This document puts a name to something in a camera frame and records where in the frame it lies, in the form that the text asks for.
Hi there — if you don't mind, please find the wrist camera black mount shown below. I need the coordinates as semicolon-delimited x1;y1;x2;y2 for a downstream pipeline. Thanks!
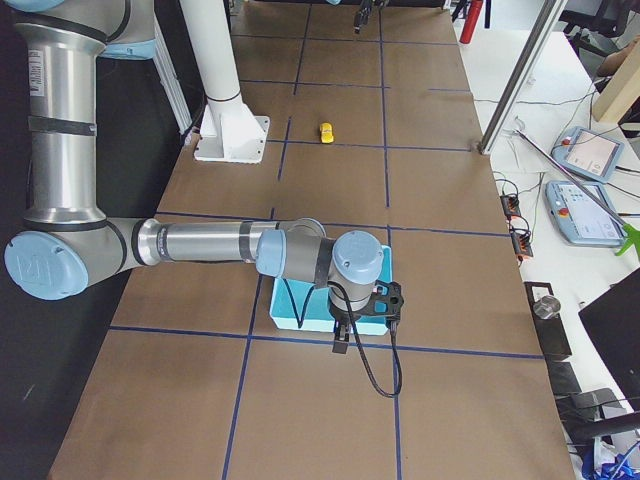
366;280;404;322

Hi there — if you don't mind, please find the orange black connector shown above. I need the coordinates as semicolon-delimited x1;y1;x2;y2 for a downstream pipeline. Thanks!
500;193;521;219
509;226;534;261

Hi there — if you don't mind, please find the black camera cable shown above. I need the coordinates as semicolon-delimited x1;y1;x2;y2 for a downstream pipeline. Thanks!
282;277;403;399

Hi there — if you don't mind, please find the yellow beetle toy car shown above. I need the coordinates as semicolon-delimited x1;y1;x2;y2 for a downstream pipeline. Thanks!
319;122;335;144

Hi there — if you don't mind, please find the orange black connector lower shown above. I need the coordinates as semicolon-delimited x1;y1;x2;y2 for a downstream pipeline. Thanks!
509;226;534;261

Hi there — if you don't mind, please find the person forearm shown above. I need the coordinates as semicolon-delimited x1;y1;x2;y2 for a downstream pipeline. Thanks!
596;37;639;77

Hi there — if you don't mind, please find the teach pendant tablet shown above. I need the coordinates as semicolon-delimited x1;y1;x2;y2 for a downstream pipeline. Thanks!
551;126;624;183
545;181;625;247

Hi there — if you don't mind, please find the orange black connector upper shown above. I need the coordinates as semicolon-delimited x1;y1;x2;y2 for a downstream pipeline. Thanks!
500;193;521;219

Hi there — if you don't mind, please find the upper teach pendant tablet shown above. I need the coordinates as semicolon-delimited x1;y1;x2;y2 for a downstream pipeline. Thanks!
551;126;624;183

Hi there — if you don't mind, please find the lower teach pendant tablet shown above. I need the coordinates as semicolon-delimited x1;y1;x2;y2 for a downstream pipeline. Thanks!
545;181;625;247

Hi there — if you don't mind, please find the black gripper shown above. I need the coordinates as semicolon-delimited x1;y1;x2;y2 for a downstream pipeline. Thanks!
353;0;389;33
329;305;352;354

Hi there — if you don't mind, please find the aluminium frame post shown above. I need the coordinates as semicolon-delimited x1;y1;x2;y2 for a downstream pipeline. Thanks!
478;0;567;155

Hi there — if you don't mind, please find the black flat plate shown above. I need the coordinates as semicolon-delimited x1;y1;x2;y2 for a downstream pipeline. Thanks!
524;281;572;361

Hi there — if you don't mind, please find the metal cylinder weight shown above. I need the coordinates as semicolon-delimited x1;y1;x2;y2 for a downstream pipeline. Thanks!
532;295;561;320

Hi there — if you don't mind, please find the light blue plastic bin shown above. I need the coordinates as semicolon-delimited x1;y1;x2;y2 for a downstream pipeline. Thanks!
268;244;396;337

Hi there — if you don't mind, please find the white pillar with base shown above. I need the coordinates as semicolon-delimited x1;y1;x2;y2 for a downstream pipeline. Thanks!
180;0;270;164

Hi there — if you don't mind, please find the black monitor corner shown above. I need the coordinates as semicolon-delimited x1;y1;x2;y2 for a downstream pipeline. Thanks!
579;270;640;411

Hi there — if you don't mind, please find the wooden board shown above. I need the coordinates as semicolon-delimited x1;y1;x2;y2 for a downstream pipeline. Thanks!
593;43;639;123

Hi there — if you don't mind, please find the reacher grabber stick green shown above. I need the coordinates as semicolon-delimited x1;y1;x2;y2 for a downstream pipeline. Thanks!
515;130;639;256

